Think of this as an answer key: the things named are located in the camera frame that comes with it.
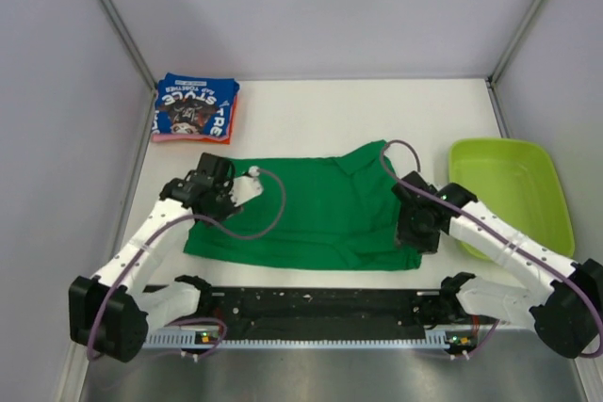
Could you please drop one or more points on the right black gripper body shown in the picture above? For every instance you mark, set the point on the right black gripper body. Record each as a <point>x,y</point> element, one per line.
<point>412,232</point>

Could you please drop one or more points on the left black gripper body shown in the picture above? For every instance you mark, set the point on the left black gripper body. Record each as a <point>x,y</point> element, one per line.
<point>223,204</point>

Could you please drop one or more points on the green t-shirt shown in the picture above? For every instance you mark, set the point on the green t-shirt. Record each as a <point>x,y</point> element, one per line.
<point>333,213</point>

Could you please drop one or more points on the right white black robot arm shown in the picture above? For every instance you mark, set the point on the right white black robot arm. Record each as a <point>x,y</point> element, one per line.
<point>558,298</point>

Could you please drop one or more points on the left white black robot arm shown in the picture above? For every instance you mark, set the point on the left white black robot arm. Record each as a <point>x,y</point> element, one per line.
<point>111,313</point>

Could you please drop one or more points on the orange folded t-shirt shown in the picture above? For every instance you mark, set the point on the orange folded t-shirt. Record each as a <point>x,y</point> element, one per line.
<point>219,127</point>

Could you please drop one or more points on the pink folded t-shirt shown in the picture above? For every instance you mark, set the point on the pink folded t-shirt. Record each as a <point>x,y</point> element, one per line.
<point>157,138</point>

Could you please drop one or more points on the blue printed folded t-shirt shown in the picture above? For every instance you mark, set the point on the blue printed folded t-shirt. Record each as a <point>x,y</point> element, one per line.
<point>184,103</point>

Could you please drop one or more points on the lime green plastic tray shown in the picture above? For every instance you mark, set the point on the lime green plastic tray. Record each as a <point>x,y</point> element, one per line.
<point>518,182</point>

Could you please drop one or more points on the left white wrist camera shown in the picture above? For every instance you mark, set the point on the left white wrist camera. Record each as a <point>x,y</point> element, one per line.
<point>246,187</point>

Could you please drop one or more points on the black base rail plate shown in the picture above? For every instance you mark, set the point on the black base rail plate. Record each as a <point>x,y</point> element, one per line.
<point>302,314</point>

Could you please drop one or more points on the grey slotted cable duct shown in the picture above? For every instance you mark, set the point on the grey slotted cable duct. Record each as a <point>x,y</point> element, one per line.
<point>199,340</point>

